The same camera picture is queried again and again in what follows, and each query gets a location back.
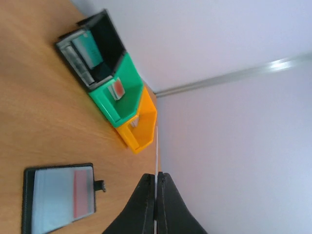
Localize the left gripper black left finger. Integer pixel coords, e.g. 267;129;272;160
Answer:
104;174;155;234

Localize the green plastic bin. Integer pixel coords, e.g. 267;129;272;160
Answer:
89;53;143;128

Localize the teal card stack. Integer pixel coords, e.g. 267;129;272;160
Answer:
72;31;103;69

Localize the black plastic bin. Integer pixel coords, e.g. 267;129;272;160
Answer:
54;9;126;92

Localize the yellow plastic bin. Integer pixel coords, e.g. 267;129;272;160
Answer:
116;86;157;154

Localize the white card with red circles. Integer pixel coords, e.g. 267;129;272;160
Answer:
154;127;158;234

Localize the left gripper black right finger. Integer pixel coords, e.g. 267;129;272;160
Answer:
156;172;206;234

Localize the red patterned card stack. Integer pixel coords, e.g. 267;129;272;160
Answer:
108;78;125;101

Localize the red card in holder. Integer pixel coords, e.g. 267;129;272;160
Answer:
74;167;95;220

